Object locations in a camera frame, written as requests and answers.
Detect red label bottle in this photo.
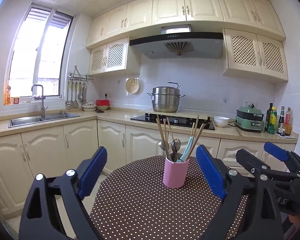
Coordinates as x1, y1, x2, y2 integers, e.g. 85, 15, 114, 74
284, 107, 292, 136

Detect green electric cooker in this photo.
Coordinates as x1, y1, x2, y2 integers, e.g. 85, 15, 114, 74
235, 105, 264, 132

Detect round cream strainer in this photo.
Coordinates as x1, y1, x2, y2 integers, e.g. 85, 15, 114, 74
125, 77, 140, 94

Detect green yellow bottle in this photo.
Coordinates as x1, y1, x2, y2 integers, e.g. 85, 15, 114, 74
267, 107, 277, 134

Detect kitchen faucet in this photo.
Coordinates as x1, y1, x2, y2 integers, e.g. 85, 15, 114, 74
31, 83, 48, 119

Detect lower kitchen cabinets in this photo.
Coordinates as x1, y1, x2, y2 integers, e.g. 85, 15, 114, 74
0, 118, 297, 218

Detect stacked white dishes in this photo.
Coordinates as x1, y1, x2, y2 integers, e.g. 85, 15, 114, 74
82, 103, 97, 112

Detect wooden chopstick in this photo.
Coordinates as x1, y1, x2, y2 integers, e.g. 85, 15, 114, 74
186, 124, 205, 161
190, 122, 196, 137
166, 117, 174, 141
192, 115, 199, 137
163, 119, 168, 142
156, 116, 172, 161

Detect range hood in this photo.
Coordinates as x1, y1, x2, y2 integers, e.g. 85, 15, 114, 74
129, 24, 224, 59

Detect steel sink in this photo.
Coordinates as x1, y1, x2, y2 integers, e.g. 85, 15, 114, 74
8, 112, 79, 128

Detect wall utensil rack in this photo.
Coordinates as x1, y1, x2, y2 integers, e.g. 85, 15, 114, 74
65, 65, 94, 108

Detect person right hand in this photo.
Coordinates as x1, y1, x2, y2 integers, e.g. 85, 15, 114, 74
288, 214, 300, 231

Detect brown polka dot tablecloth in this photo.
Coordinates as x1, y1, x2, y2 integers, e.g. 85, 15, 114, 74
89, 154, 249, 240

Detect black gas stove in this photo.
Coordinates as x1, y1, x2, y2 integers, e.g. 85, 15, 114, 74
131, 113, 215, 131

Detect dark olive oil bottle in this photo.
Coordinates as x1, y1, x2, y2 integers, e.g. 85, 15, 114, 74
264, 102, 273, 132

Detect dark soy sauce bottle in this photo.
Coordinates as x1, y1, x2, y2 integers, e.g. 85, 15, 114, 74
277, 106, 285, 134

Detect pink utensil cup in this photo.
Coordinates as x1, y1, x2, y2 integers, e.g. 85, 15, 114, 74
163, 158, 190, 189

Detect silver spoon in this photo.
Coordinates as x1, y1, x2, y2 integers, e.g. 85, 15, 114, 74
158, 140, 166, 151

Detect stainless steel steamer pot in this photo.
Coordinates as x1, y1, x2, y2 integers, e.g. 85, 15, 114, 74
147, 82, 185, 113

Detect window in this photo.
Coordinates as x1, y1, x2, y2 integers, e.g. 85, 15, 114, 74
3, 4, 74, 105

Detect red container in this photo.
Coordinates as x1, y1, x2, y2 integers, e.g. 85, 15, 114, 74
96, 99, 110, 111

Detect white bowl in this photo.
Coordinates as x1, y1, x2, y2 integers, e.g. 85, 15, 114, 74
213, 116, 230, 127

